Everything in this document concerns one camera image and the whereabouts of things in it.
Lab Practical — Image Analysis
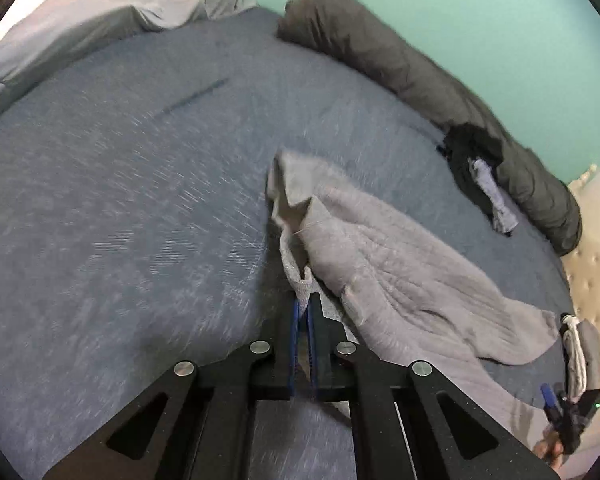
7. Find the blue bed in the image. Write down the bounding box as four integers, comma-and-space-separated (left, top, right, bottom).
0, 7, 577, 480

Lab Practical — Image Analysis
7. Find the cream tufted headboard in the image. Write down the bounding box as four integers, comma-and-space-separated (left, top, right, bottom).
560, 150, 600, 480

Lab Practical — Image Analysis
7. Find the dark grey rolled duvet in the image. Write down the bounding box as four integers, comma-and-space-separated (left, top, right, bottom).
277, 0, 584, 257

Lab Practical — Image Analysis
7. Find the black garment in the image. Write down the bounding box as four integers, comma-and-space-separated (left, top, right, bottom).
436, 125, 504, 212

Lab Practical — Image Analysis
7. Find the folded grey garment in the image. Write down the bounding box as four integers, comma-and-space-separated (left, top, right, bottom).
577, 319, 600, 392

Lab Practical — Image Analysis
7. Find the person's right hand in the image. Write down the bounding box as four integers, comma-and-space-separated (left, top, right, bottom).
534, 431, 565, 467

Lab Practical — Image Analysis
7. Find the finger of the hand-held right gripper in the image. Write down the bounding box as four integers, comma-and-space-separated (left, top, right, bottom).
540, 383, 562, 423

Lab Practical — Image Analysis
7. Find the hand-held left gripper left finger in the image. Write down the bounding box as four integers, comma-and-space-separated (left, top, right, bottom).
42, 295, 301, 480

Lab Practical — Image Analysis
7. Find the blue striped cloth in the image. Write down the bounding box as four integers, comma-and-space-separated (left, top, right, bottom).
467, 157, 520, 235

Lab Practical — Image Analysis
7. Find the grey quilted sweater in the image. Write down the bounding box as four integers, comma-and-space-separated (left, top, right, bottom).
266, 149, 564, 443

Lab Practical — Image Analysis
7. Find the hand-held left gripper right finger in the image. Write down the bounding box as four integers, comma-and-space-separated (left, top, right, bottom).
305, 292, 561, 480

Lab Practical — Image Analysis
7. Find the light grey bed sheet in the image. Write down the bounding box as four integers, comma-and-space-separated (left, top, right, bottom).
0, 0, 259, 132

